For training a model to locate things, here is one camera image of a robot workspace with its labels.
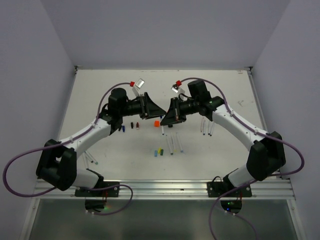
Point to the orange highlighter cap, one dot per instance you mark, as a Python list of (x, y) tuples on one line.
[(157, 123)]

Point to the yellow marker pen body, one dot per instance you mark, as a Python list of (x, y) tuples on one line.
[(173, 142)]

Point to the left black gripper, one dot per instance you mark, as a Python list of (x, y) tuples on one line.
[(148, 109)]

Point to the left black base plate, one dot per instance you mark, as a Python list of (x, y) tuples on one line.
[(105, 189)]

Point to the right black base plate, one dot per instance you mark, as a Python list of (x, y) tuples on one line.
[(218, 186)]

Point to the light blue capped pen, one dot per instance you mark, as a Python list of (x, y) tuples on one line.
[(179, 142)]

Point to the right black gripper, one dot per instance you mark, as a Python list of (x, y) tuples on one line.
[(173, 115)]

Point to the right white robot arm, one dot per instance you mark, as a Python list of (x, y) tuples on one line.
[(265, 150)]

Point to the teal capped pen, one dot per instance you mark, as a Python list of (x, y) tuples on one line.
[(91, 158)]

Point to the aluminium mounting rail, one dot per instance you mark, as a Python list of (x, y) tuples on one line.
[(272, 189)]

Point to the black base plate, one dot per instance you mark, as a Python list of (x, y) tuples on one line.
[(105, 189), (218, 186)]

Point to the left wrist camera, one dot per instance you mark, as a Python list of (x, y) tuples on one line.
[(136, 86)]

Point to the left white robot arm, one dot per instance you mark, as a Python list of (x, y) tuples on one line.
[(58, 161)]

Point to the green marker pen body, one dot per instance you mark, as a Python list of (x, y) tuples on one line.
[(169, 144)]

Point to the dark blue capped pen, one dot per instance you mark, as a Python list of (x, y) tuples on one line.
[(208, 128)]

